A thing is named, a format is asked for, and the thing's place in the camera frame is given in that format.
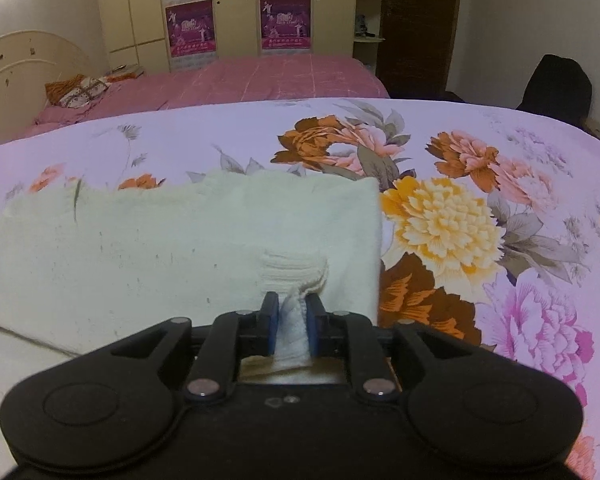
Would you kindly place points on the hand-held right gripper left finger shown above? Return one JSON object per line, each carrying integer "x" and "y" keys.
{"x": 271, "y": 325}

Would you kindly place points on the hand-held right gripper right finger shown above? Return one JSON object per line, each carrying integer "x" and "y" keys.
{"x": 312, "y": 325}

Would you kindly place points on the white knitted garment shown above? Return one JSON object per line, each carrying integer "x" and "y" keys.
{"x": 180, "y": 240}

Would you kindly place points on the cream curved headboard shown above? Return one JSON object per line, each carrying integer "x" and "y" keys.
{"x": 10, "y": 80}

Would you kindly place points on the orange folded cloth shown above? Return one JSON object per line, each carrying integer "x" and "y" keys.
{"x": 126, "y": 71}

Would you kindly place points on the floral bed sheet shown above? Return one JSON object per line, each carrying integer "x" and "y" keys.
{"x": 530, "y": 280}

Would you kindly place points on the pink checked bed cover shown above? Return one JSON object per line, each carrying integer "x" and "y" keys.
{"x": 280, "y": 80}

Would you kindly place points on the cream open shelf unit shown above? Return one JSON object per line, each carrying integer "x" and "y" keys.
{"x": 366, "y": 49}

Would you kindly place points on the purple wardrobe poster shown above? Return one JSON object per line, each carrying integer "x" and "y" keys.
{"x": 285, "y": 22}
{"x": 190, "y": 30}

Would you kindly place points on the dark item on shelf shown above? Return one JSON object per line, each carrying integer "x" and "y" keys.
{"x": 364, "y": 26}

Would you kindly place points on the cream wardrobe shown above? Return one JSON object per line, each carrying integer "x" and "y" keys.
{"x": 235, "y": 10}

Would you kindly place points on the dark brown door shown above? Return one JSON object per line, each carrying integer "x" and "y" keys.
{"x": 420, "y": 25}

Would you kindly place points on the black chair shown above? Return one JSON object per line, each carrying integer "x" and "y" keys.
{"x": 555, "y": 90}

